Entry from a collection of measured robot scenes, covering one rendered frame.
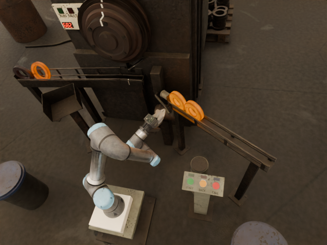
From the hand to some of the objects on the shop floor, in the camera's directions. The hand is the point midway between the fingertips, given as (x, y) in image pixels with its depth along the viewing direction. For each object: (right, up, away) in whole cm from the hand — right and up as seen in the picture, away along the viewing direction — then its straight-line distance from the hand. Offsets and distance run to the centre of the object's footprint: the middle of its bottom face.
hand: (164, 111), depth 149 cm
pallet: (+42, +143, +187) cm, 239 cm away
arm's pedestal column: (-30, -88, +30) cm, 98 cm away
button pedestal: (+30, -79, +27) cm, 89 cm away
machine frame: (-10, +22, +106) cm, 109 cm away
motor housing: (+9, -27, +68) cm, 74 cm away
